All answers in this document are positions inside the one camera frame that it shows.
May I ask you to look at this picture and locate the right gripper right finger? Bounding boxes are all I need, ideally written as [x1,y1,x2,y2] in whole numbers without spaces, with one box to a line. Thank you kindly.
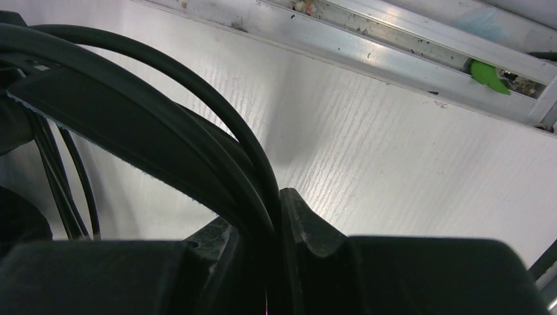
[280,188,548,314]

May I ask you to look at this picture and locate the green plastic clip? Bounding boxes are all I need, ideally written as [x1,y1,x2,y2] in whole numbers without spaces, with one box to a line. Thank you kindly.
[469,59,511,95]

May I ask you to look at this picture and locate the aluminium frame rail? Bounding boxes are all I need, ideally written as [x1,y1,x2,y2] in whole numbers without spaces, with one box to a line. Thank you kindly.
[154,1,556,131]

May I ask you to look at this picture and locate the large black blue headphones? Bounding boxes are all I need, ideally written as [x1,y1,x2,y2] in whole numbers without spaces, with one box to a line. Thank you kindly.
[1,11,290,314]

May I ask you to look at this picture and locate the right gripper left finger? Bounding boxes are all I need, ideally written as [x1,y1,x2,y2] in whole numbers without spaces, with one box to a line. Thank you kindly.
[1,219,240,314]

